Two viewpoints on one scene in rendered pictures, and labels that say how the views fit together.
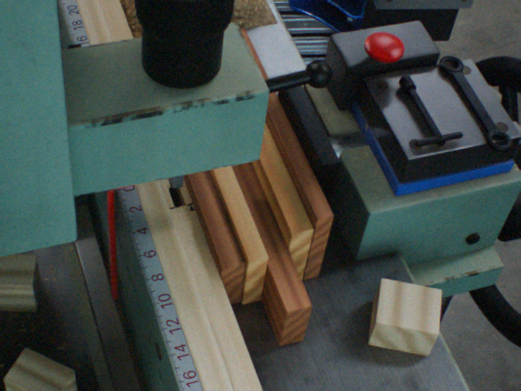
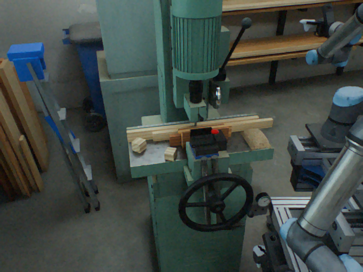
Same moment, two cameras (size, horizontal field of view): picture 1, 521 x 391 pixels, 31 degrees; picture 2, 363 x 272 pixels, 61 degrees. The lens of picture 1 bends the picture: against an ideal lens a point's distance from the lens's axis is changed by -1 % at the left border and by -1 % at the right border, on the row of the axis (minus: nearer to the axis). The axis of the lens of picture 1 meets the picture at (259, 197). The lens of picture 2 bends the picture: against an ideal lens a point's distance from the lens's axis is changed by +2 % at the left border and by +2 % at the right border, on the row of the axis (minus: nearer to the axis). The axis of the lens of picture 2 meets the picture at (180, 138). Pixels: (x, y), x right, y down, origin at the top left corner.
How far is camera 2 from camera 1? 127 cm
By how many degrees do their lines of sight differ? 73
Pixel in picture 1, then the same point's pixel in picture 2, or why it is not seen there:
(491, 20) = not seen: outside the picture
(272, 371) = (165, 143)
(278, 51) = (242, 149)
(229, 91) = (190, 104)
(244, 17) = (250, 143)
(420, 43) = (219, 138)
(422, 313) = (168, 151)
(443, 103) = (204, 142)
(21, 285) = not seen: hidden behind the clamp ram
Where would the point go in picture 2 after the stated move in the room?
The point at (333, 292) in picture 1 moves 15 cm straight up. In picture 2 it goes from (179, 150) to (178, 119)
